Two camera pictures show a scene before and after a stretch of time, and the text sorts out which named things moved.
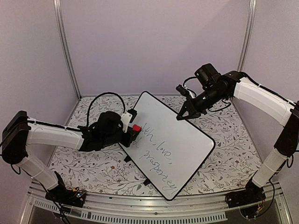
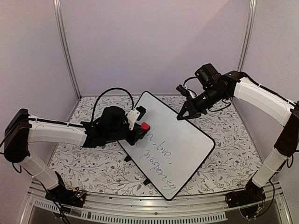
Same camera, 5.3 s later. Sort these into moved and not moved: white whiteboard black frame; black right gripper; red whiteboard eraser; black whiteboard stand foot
Moved: red whiteboard eraser
Not moved: black whiteboard stand foot; white whiteboard black frame; black right gripper
